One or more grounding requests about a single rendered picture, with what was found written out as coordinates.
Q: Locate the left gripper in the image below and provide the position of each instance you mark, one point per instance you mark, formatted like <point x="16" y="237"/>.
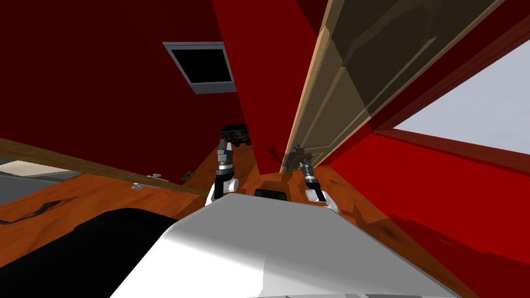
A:
<point x="225" y="156"/>

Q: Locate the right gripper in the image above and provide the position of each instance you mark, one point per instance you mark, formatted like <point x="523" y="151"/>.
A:
<point x="307" y="169"/>

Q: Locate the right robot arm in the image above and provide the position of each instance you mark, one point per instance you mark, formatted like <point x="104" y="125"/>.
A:
<point x="318" y="194"/>

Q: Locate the black small cart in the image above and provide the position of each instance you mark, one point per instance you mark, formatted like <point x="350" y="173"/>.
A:
<point x="237" y="134"/>

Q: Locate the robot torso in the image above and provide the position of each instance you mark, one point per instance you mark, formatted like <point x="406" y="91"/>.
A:
<point x="265" y="248"/>

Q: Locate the grey framed black picture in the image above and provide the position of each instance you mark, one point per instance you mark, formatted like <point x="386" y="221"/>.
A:
<point x="203" y="66"/>

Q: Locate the tan wooden door leaf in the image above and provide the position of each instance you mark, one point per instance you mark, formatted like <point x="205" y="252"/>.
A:
<point x="352" y="74"/>

